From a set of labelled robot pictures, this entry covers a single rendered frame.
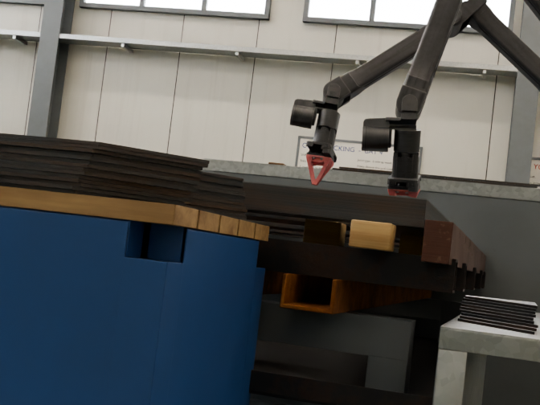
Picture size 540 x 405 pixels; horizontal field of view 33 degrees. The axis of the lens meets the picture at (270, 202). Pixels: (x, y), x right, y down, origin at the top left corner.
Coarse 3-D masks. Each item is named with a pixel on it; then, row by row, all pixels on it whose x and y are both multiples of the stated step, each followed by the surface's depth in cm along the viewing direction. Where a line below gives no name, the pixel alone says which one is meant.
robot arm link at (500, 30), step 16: (480, 0) 246; (464, 16) 245; (480, 16) 246; (496, 16) 246; (480, 32) 249; (496, 32) 245; (512, 32) 245; (496, 48) 248; (512, 48) 244; (528, 48) 244; (528, 64) 243
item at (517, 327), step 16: (464, 304) 152; (480, 304) 151; (496, 304) 149; (512, 304) 147; (528, 304) 148; (464, 320) 145; (480, 320) 144; (496, 320) 143; (512, 320) 140; (528, 320) 139
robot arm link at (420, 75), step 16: (448, 0) 204; (432, 16) 203; (448, 16) 203; (432, 32) 203; (448, 32) 203; (432, 48) 202; (416, 64) 202; (432, 64) 201; (416, 80) 200; (432, 80) 204; (400, 96) 200; (416, 96) 199; (400, 112) 199
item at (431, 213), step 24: (264, 192) 141; (288, 192) 140; (312, 192) 139; (336, 192) 138; (264, 216) 165; (288, 216) 150; (312, 216) 141; (336, 216) 138; (360, 216) 137; (384, 216) 136; (408, 216) 135; (432, 216) 147
